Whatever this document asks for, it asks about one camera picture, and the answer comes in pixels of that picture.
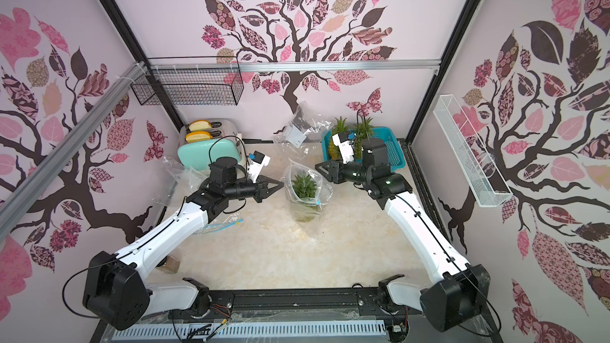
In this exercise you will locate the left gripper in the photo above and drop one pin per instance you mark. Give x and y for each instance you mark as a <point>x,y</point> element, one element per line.
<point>261,190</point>

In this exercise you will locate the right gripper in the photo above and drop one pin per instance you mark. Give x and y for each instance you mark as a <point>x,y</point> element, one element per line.
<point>337,171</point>

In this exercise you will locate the pineapple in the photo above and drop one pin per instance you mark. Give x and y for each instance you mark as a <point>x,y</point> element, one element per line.
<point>364,129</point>
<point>357,146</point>
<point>333,149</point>
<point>305,191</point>

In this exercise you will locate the zip bag with blue seal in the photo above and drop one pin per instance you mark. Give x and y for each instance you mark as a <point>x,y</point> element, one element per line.
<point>223,222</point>

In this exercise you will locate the clear zip bag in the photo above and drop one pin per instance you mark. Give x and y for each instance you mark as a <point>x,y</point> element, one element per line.
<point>176,180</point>

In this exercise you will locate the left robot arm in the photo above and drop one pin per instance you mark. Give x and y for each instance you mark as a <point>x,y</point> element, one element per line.
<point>116,289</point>

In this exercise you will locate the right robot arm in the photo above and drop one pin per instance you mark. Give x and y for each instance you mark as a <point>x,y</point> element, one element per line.
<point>458,291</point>

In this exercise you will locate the teal plastic basket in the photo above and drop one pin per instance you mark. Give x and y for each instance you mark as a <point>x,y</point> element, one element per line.
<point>395,153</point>

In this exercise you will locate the mint green toaster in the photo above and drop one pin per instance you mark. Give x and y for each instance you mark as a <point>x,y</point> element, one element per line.
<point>223,143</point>

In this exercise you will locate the toast slice front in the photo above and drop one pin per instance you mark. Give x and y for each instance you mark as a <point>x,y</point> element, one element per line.
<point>197,136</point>

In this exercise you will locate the toast slice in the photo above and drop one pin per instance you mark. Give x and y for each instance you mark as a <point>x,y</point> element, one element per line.
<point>197,136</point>
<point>200,125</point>

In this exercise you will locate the toast slice rear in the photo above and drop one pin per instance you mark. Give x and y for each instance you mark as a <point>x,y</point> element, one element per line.
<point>200,125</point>

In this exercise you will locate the spice jar left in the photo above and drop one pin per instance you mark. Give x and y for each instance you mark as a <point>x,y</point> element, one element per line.
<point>169,265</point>

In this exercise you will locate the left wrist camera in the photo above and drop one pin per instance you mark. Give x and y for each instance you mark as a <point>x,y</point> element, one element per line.
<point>257,161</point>

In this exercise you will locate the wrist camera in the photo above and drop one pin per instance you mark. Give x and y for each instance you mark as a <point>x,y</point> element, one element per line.
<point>345,142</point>
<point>257,161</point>

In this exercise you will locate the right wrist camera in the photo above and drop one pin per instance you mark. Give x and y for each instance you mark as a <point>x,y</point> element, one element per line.
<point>345,142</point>

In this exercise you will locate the aluminium rail back wall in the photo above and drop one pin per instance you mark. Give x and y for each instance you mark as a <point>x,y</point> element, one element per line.
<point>365,65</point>

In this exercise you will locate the aluminium rail wall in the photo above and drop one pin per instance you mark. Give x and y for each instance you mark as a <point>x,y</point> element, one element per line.
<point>21,200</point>
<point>365,65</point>

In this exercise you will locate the black wire wall basket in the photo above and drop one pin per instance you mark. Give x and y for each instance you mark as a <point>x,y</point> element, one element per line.
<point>214,84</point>

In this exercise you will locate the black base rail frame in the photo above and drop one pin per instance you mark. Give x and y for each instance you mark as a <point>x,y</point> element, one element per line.
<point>402,324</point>

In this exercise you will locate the white wire wall shelf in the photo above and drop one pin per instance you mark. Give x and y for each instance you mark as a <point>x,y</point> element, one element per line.
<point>461,126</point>

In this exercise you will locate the white slotted cable duct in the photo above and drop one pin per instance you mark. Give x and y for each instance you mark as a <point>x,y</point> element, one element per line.
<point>248,330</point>

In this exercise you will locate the aluminium rail left wall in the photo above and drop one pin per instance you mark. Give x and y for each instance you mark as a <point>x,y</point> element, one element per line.
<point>21,200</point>

